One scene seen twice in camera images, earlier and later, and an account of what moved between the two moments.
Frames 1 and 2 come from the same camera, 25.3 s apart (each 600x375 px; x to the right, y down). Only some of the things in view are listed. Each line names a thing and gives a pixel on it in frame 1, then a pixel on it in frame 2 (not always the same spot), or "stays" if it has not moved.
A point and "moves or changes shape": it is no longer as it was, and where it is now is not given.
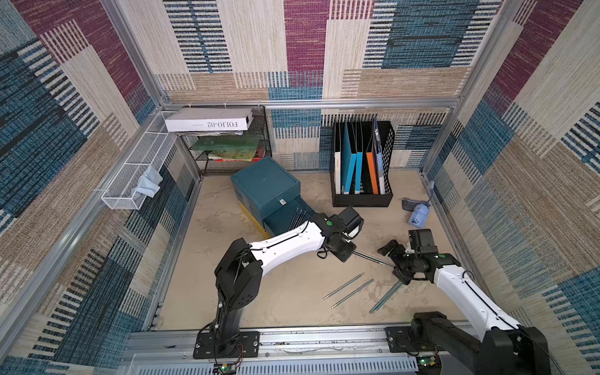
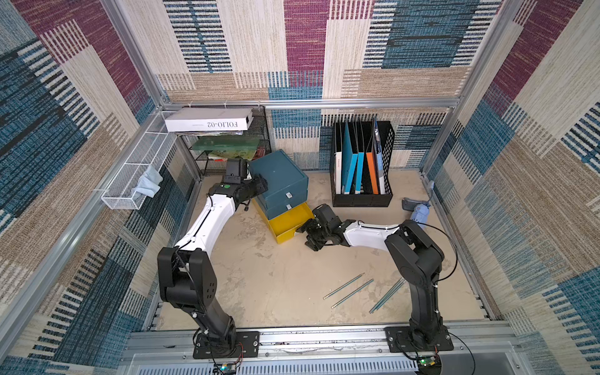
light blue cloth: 149,182 stays
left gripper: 345,255 -> 261,186
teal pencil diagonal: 353,292 stays
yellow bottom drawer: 254,221 -> 284,226
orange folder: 373,172 stays
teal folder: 348,162 stays
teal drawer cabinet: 269,194 moves or changes shape
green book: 226,143 stays
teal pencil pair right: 383,300 stays
